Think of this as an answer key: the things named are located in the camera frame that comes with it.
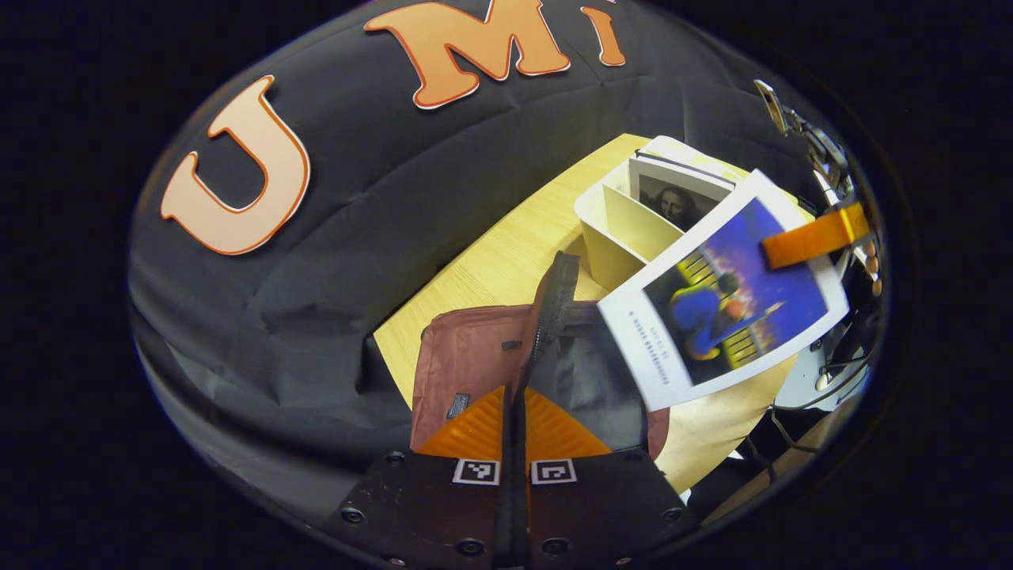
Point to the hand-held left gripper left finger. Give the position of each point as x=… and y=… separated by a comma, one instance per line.
x=427, y=507

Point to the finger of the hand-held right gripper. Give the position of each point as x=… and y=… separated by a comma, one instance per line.
x=807, y=237

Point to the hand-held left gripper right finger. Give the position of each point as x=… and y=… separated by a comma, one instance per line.
x=601, y=507

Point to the blue cover book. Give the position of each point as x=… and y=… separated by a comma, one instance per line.
x=736, y=301

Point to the portrait cover book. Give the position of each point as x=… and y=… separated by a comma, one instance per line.
x=677, y=202

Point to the maroon schoolbag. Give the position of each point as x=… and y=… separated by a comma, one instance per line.
x=467, y=356

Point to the white bookshelf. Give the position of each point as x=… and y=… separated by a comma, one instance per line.
x=617, y=229

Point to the white device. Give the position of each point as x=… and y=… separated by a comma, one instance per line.
x=807, y=380

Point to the black backdrop cloth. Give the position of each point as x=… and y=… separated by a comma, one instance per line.
x=356, y=198

